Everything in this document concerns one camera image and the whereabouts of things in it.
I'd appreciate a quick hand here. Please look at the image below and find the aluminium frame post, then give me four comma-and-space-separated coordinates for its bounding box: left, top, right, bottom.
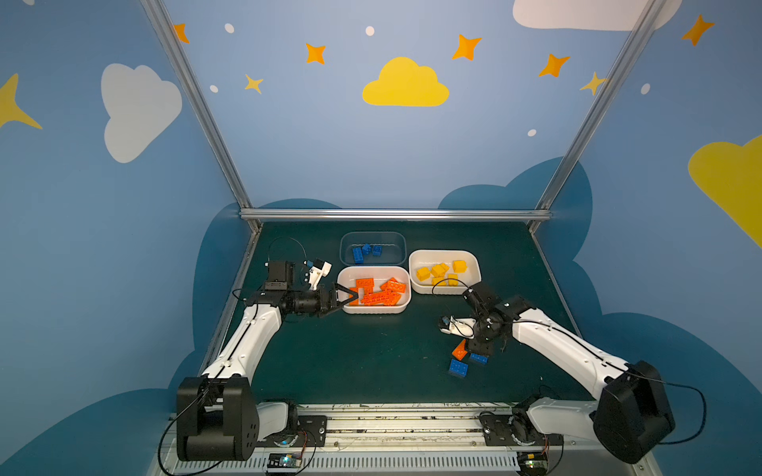
140, 0, 252, 212
528, 0, 667, 236

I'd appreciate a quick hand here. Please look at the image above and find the left circuit board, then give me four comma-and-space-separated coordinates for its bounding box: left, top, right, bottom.
265, 453, 303, 474

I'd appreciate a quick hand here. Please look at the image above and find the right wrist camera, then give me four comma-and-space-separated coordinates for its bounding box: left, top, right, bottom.
438, 317, 476, 339

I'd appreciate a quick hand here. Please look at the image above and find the clear plastic container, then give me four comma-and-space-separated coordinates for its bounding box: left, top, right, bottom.
339, 231, 408, 266

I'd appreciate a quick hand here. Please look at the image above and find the right circuit board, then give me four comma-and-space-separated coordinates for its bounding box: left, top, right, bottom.
516, 452, 549, 476

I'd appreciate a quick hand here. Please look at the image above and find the aluminium frame right post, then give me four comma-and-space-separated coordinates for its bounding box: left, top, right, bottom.
528, 0, 667, 236

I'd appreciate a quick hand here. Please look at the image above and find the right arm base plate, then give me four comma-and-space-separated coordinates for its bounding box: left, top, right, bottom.
477, 412, 564, 446

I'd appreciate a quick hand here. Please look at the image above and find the white container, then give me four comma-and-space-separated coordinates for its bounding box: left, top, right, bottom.
337, 266, 412, 315
408, 249, 481, 296

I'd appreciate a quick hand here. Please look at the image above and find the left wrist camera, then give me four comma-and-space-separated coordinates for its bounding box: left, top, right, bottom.
307, 259, 333, 291

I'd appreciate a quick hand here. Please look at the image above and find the circuit board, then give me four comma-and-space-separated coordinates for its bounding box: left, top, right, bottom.
516, 452, 549, 476
265, 453, 303, 474

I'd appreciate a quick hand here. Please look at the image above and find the aluminium front rail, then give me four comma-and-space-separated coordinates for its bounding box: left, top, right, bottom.
148, 403, 661, 475

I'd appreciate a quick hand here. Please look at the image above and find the aluminium frame left post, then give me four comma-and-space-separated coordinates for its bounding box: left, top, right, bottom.
140, 0, 252, 212

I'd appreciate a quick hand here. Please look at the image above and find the aluminium frame back bar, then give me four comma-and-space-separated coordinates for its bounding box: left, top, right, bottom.
239, 207, 552, 222

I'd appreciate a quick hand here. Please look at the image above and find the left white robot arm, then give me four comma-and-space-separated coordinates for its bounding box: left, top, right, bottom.
175, 284, 359, 462

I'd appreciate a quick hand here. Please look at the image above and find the blue long brick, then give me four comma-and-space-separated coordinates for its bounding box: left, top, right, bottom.
352, 247, 364, 266

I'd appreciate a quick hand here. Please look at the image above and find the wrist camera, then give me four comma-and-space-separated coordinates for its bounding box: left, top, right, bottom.
307, 259, 333, 291
438, 317, 476, 339

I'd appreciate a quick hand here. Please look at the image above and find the orange lego chassis piece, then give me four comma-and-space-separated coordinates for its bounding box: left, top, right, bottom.
360, 291, 403, 307

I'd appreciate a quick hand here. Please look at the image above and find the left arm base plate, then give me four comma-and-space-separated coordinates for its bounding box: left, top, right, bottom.
256, 416, 327, 448

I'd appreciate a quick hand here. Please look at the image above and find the white container left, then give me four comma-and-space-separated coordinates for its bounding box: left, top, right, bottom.
337, 266, 412, 315

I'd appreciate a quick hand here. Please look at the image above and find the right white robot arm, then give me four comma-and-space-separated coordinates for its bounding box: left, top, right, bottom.
446, 294, 676, 464

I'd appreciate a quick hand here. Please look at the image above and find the white container right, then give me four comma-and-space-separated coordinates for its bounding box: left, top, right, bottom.
408, 249, 481, 296

